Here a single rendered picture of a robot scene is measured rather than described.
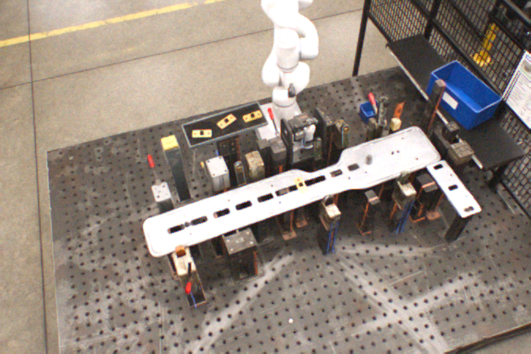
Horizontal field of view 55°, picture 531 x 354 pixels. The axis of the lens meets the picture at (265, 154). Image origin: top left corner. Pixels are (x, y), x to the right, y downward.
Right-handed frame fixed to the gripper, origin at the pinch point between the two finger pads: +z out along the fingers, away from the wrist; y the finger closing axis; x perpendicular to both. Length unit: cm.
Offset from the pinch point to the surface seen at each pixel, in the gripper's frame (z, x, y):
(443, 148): 46, 68, 22
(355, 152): 41, 27, 17
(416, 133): 45, 58, 12
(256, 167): 29.0, -20.1, 19.7
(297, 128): 22.1, 1.2, 8.2
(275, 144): 31.3, -9.6, 9.4
